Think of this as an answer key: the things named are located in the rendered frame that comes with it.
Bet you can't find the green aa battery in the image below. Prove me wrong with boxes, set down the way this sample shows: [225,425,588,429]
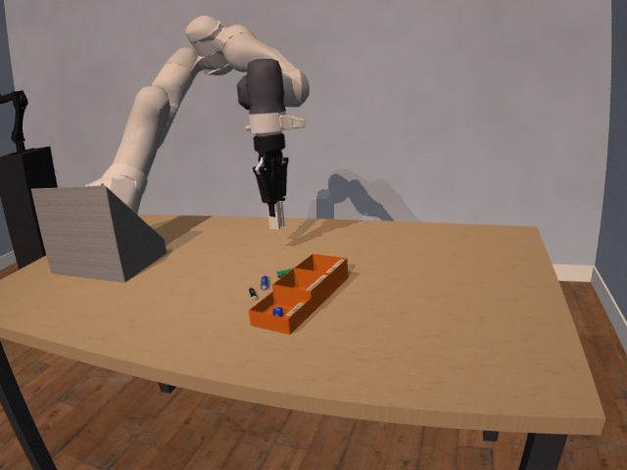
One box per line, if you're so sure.
[276,268,293,278]

